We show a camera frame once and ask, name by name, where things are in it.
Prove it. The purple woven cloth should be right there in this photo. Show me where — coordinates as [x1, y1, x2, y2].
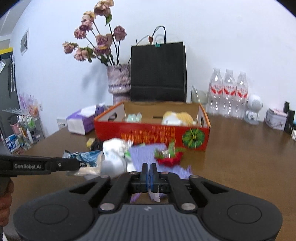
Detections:
[128, 143, 194, 204]

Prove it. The white tissue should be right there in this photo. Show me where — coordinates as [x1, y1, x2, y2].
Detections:
[100, 138, 136, 178]

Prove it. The blue white plastic wrapper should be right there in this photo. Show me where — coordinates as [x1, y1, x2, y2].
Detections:
[62, 150, 105, 176]

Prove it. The person's hand on gripper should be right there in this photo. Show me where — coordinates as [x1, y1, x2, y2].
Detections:
[0, 180, 15, 226]

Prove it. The purple tissue pack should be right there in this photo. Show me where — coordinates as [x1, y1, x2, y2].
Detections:
[66, 103, 107, 136]

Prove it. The pale green packet in box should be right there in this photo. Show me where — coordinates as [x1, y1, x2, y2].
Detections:
[125, 113, 142, 123]

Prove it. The red cardboard pumpkin box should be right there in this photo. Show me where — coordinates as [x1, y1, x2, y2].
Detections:
[94, 101, 211, 151]

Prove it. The yellow white plush toy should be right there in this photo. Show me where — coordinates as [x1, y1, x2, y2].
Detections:
[162, 111, 196, 126]

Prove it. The green tinted glass cup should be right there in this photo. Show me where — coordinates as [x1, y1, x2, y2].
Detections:
[191, 85, 208, 105]

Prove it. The left water bottle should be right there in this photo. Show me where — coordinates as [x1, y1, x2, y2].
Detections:
[207, 68, 223, 114]

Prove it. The water bottle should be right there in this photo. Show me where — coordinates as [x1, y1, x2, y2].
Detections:
[207, 68, 223, 114]
[220, 69, 236, 117]
[233, 72, 248, 118]

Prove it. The middle water bottle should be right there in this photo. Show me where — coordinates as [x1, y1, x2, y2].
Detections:
[220, 69, 236, 117]

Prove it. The purple mottled ceramic vase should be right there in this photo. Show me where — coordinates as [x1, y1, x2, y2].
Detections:
[107, 64, 131, 105]

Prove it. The black paper shopping bag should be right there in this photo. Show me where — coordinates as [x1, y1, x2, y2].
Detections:
[129, 26, 188, 103]

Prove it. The right water bottle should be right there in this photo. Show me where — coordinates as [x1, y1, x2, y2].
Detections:
[233, 72, 248, 118]

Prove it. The white astronaut robot figure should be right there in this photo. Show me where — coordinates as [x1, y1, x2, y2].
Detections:
[244, 94, 263, 125]

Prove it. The dried pink flower bouquet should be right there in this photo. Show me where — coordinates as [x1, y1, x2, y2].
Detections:
[62, 1, 127, 66]

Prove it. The teal binder clip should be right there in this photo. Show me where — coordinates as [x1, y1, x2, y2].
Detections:
[155, 42, 161, 48]

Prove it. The black device at right edge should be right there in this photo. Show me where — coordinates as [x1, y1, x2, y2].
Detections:
[283, 101, 295, 135]

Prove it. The cluttered wire shelf rack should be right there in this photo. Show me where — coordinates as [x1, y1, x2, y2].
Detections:
[1, 94, 45, 154]

